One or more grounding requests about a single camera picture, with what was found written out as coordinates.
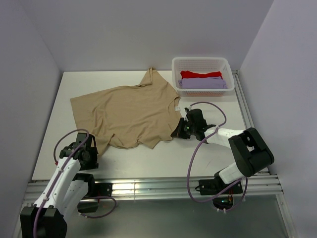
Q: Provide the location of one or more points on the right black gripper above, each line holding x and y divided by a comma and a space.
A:
179, 132

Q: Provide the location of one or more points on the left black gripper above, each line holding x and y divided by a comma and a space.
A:
93, 163

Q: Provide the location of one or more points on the beige t shirt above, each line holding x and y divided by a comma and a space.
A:
127, 116

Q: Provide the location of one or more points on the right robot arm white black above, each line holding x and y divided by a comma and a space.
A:
251, 154

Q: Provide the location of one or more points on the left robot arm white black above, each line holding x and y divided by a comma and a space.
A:
47, 217

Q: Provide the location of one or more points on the red rolled t shirt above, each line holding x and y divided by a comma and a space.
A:
189, 74

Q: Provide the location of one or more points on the lilac rolled t shirt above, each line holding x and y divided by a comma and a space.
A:
202, 83

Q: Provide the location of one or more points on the white plastic basket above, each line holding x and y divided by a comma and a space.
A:
202, 65

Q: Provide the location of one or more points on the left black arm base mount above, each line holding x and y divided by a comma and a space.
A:
88, 205

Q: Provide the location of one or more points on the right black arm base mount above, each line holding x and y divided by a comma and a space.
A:
214, 186

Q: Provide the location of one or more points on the aluminium frame rail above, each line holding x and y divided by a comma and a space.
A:
143, 175

